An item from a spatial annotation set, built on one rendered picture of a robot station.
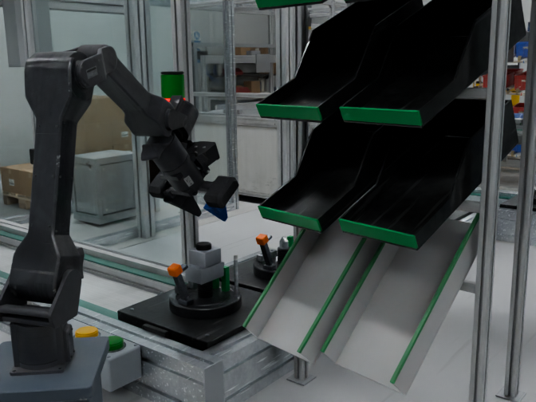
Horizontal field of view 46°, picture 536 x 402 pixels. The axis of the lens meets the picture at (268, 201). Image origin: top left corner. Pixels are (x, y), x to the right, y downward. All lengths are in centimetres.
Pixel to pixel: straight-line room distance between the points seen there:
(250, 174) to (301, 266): 553
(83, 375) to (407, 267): 50
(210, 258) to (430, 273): 43
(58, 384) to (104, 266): 84
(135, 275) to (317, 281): 61
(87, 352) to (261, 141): 565
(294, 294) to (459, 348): 44
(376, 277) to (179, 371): 36
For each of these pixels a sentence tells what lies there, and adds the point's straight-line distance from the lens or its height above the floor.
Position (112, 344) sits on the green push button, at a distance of 112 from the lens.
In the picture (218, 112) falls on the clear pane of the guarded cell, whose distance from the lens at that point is 253.
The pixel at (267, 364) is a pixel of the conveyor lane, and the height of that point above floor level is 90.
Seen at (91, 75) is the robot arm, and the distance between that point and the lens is 85.
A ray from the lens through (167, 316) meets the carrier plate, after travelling 121.
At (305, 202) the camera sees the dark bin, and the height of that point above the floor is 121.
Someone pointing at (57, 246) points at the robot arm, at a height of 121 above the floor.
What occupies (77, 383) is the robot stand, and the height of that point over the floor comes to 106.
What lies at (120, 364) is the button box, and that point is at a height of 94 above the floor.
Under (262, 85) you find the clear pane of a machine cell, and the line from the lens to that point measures 639.
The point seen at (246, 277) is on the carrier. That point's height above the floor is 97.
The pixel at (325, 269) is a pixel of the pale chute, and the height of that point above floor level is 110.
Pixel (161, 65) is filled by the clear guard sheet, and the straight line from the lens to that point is 145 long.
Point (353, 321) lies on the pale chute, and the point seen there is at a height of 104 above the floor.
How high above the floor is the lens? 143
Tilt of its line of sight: 12 degrees down
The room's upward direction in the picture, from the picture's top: 1 degrees counter-clockwise
